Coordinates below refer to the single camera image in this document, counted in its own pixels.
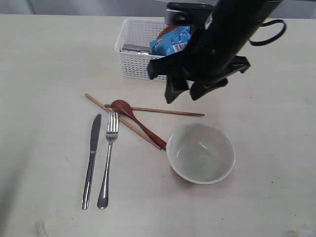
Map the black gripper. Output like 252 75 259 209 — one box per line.
147 50 250 104

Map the blue snack packet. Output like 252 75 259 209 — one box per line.
150 26 191 56

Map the brown ceramic plate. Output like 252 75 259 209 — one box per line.
157 25 179 38

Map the grey-green ceramic bowl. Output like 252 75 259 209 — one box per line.
166 123 236 185

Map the brown wooden spoon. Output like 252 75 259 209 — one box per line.
111 100 166 149

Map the white perforated plastic basket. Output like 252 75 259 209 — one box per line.
115 18 167 80

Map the silver fork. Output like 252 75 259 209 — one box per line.
97 112 119 209

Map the brown wooden chopstick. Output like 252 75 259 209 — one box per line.
85 93 161 150
131 107 205 117

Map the silver table knife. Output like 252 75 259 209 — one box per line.
81 114 102 210

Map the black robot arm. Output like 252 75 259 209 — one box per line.
147 0 279 103

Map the silver metal tin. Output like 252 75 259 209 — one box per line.
120 44 152 55

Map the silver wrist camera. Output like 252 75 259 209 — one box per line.
164 2 214 25

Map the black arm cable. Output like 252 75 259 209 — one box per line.
248 19 287 46

